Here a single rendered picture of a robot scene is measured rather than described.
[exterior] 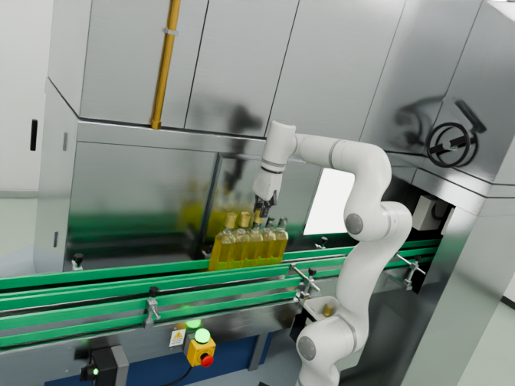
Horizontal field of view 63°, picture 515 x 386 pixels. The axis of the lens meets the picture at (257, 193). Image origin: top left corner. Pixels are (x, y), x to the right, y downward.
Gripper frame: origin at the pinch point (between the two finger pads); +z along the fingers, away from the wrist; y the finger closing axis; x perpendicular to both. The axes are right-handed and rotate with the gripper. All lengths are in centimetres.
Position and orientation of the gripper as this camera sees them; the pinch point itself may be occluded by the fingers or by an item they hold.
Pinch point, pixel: (260, 209)
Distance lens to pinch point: 148.5
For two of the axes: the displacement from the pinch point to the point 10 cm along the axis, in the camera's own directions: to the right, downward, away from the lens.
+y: 5.2, 4.0, -7.5
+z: -2.4, 9.2, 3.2
